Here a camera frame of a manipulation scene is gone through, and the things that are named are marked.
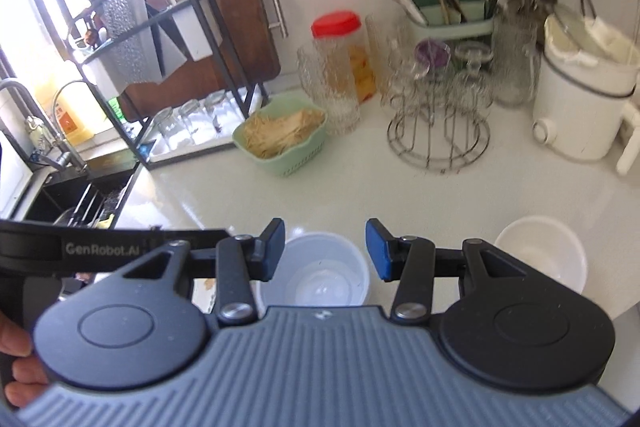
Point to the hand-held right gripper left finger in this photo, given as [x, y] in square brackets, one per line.
[275, 252]

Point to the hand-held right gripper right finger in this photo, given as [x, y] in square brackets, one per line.
[377, 254]

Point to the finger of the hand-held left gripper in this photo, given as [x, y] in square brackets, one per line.
[200, 237]

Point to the translucent white bowl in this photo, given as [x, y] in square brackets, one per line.
[315, 277]

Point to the person's left hand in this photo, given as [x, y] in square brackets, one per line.
[17, 342]

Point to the black kitchen sink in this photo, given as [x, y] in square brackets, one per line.
[60, 197]

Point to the black sink drain rack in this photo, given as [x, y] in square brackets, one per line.
[87, 207]

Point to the green plastic basket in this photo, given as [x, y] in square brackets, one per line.
[292, 164]

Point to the white drain tray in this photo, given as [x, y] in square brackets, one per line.
[200, 147]

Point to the black metal dish rack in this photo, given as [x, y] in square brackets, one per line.
[142, 147]

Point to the clear drinking glass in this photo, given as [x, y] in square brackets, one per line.
[194, 117]
[217, 107]
[167, 127]

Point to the pale yellow shredded strips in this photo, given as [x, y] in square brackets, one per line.
[280, 132]

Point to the yellow detergent jug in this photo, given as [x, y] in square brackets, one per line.
[70, 122]

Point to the green bottle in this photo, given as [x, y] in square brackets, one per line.
[117, 109]

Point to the tall steel faucet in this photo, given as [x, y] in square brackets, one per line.
[25, 94]

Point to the small steel faucet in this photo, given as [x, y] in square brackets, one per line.
[62, 89]

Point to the grey cloth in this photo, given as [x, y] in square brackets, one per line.
[157, 52]

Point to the tall textured glass mug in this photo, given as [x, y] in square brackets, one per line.
[387, 57]

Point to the white rack holder box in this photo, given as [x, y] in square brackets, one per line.
[200, 27]

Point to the silver textured mat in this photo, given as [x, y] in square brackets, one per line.
[122, 32]

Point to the dark wooden cutting board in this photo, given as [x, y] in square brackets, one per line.
[235, 7]

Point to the red lid glass jar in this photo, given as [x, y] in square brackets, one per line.
[337, 24]

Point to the green utensil holder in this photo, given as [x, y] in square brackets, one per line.
[465, 32]

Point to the tall glass jar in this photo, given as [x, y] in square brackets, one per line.
[517, 57]

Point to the white kitchen appliance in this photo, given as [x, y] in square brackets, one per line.
[580, 107]

